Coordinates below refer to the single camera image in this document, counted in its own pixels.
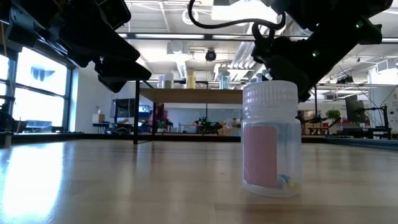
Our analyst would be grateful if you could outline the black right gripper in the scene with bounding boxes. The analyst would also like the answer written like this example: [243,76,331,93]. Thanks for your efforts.
[251,34,352,103]

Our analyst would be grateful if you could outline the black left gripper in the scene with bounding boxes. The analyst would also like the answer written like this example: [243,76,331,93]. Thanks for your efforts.
[57,0,152,93]

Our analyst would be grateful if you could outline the green medicine bottle white cap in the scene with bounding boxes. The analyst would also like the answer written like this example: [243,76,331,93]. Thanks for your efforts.
[219,70,231,90]

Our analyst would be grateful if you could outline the black monitor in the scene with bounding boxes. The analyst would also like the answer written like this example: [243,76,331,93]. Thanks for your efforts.
[110,98,136,119]
[345,94,367,124]

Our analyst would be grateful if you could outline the green potted plant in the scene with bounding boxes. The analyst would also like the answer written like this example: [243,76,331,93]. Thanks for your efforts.
[326,108,341,124]

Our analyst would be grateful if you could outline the white ceiling pipes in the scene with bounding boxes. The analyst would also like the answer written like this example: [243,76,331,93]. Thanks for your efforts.
[231,40,259,71]

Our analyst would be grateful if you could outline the person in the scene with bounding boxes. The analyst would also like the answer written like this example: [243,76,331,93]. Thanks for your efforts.
[149,104,170,133]

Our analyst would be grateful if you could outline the large bright window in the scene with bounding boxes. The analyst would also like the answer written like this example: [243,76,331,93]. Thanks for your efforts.
[0,45,75,134]

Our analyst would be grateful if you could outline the black background robot arms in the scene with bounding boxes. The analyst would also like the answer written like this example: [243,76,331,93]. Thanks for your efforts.
[195,116,223,135]

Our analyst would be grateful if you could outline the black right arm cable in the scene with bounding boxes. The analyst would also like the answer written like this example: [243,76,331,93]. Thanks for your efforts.
[187,0,286,41]

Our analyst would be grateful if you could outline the black aluminium table frame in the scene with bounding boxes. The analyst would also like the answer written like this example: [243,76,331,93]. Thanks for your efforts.
[0,132,398,152]

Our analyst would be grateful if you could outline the wooden shelf with black frame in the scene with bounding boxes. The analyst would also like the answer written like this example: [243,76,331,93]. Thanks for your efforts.
[133,79,243,146]

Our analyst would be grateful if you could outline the black camera stand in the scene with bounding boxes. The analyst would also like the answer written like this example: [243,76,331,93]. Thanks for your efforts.
[357,104,393,140]

